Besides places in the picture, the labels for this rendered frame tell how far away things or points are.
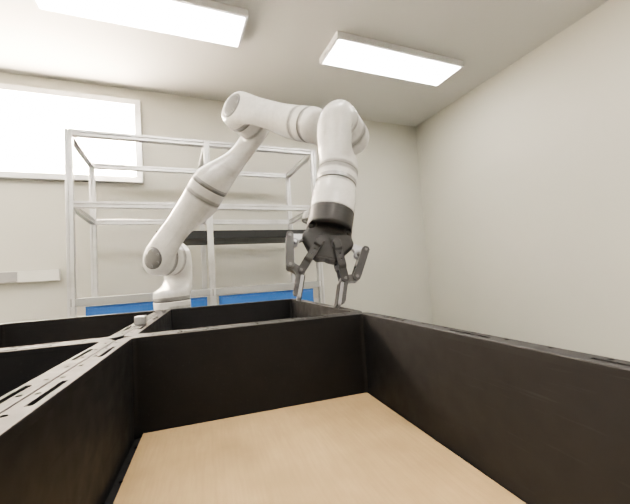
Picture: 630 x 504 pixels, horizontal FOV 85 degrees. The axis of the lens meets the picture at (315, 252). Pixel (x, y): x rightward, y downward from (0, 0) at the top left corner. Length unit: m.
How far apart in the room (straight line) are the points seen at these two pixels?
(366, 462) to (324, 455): 0.04
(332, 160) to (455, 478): 0.45
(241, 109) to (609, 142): 2.85
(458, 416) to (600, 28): 3.40
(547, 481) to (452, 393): 0.09
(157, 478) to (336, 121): 0.53
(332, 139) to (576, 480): 0.51
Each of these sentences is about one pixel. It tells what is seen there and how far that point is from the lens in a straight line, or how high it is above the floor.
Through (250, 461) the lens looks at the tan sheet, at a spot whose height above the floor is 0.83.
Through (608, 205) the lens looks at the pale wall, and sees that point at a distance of 3.25.
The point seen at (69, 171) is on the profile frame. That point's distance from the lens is 2.66.
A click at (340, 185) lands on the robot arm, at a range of 0.56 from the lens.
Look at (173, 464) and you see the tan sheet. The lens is 0.37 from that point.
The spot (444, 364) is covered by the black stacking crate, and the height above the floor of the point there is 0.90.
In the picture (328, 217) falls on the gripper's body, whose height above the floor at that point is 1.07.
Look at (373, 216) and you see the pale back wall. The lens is 4.05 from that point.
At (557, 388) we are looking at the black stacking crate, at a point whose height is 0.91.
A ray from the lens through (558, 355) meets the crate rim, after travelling 0.25.
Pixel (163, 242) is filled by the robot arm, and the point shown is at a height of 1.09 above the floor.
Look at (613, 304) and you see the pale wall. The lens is 3.27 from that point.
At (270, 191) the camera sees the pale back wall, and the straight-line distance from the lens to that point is 3.61.
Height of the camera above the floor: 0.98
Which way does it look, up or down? 4 degrees up
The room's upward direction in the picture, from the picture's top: 4 degrees counter-clockwise
